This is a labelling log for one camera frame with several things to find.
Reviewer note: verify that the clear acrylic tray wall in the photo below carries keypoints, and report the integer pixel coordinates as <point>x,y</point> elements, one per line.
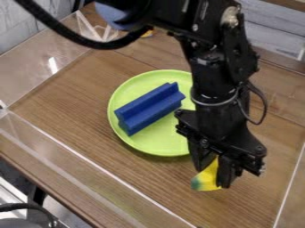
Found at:
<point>93,193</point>

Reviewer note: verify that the black metal table bracket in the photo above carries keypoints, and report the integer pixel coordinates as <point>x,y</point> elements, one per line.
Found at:
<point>34,215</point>

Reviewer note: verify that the yellow toy banana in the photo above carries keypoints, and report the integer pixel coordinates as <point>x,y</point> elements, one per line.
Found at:
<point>204,180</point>

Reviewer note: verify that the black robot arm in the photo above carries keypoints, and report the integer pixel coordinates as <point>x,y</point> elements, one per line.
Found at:
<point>208,28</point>

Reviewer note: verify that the clear acrylic corner bracket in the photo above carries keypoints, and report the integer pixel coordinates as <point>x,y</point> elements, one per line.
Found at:
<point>97,33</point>

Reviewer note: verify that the blue foam block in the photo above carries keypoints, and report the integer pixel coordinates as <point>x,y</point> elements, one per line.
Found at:
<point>148,108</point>

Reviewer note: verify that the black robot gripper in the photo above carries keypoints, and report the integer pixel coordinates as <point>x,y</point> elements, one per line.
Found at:
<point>216,134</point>

